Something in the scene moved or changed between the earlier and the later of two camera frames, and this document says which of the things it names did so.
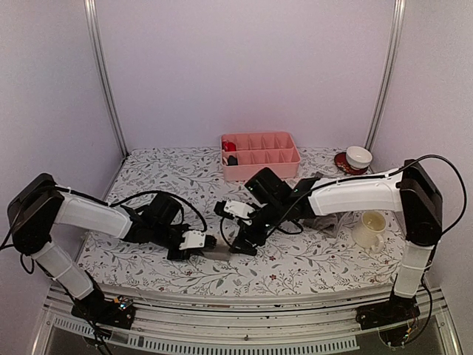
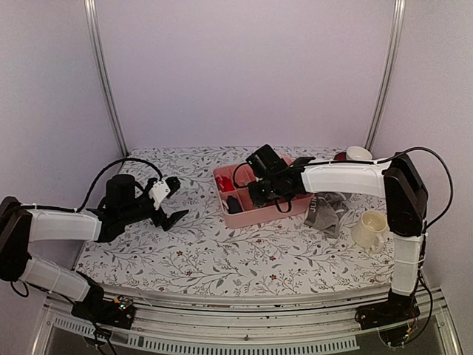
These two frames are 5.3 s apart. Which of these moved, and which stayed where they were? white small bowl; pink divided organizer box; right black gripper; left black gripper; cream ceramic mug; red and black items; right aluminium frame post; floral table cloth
Moved: red and black items; left black gripper; right black gripper; pink divided organizer box
Stayed: white small bowl; cream ceramic mug; right aluminium frame post; floral table cloth
